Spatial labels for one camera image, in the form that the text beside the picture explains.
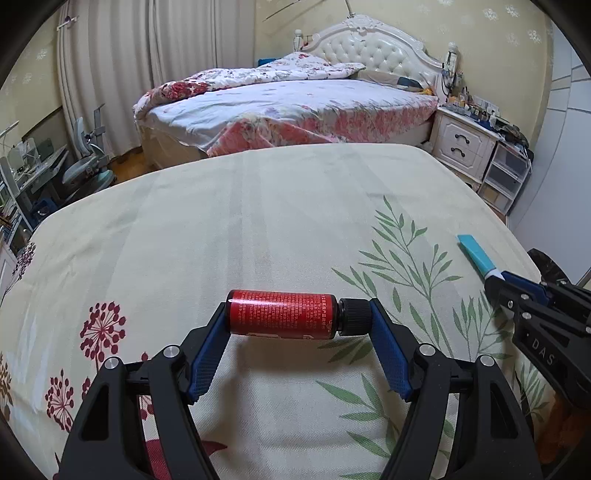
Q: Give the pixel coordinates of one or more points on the floral quilt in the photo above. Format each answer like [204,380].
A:
[240,76]

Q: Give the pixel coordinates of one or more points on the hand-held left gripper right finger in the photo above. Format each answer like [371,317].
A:
[392,355]

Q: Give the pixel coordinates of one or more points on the beige curtains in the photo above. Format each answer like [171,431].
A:
[138,55]

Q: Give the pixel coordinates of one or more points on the clutter of small bottles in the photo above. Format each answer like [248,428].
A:
[480,110]

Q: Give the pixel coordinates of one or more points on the blue cloth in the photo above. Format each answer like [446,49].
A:
[268,61]

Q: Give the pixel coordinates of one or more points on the white cabinet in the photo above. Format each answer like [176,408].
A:
[7,272]

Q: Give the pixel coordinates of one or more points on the grey desk chair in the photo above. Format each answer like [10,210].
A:
[87,170]

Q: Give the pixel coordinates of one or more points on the thin metal pole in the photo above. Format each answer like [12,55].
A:
[350,7]

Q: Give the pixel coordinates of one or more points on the white plastic bag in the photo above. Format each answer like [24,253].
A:
[427,146]

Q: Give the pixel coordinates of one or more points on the white wardrobe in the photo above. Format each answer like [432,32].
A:
[563,138]

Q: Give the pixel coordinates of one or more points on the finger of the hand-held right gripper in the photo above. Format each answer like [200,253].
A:
[501,288]
[526,285]

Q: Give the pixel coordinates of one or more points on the white desk lamp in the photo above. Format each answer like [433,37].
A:
[11,127]

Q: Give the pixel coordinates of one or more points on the pink floral bed sheet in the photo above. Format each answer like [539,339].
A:
[323,106]

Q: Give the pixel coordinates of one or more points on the white bed with tufted headboard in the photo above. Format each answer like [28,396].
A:
[374,50]

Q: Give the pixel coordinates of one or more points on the white nightstand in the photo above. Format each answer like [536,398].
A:
[461,138]

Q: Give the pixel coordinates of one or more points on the beige pillow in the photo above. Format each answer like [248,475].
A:
[378,76]

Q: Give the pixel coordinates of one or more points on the black lined trash can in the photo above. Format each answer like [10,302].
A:
[540,263]

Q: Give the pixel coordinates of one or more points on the grey study desk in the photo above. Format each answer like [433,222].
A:
[41,166]

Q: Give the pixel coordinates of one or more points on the dark blue cushion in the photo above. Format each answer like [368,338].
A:
[411,83]

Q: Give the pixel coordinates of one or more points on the clear plastic drawer unit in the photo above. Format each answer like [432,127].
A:
[501,177]

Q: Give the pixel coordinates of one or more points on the red bottle with black cap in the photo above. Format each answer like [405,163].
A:
[281,314]

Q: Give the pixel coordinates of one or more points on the teal and white packet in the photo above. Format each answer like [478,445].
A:
[475,254]

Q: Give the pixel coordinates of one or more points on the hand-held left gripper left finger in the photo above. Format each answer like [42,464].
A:
[207,360]

